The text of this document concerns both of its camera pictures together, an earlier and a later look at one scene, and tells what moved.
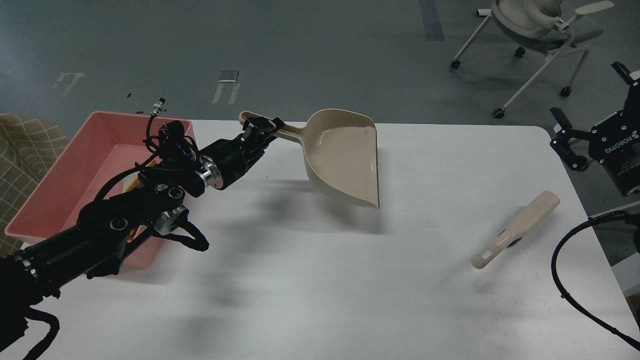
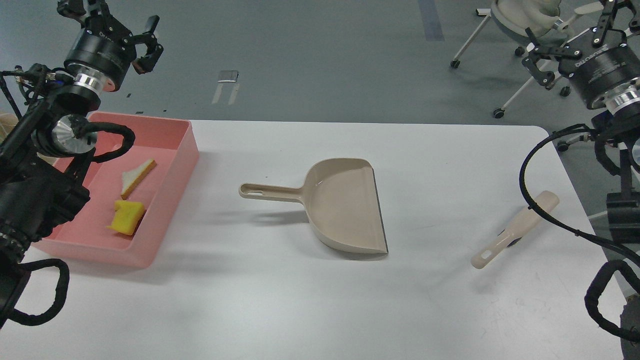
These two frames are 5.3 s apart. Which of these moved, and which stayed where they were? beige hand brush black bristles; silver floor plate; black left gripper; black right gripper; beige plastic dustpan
Moved: black right gripper; beige plastic dustpan; black left gripper
Stayed: beige hand brush black bristles; silver floor plate
